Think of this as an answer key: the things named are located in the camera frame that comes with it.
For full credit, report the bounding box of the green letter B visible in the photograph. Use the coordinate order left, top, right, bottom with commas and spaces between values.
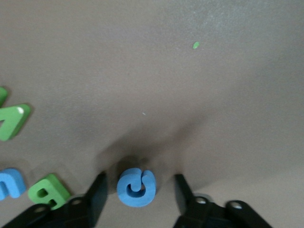
27, 173, 72, 211

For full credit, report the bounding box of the brown table mat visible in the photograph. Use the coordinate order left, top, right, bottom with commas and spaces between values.
0, 0, 304, 228

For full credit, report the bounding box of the blue letter G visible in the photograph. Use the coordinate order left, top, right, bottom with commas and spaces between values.
116, 168, 156, 208

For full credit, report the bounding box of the blue letter m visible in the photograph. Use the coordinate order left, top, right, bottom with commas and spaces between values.
0, 168, 27, 199

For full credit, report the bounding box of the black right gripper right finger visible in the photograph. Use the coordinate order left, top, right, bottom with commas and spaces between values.
174, 174, 274, 228

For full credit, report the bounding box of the green letter N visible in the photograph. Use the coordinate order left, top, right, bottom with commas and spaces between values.
0, 86, 31, 143

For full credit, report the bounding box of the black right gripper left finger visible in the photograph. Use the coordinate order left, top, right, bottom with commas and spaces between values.
0, 172, 108, 228

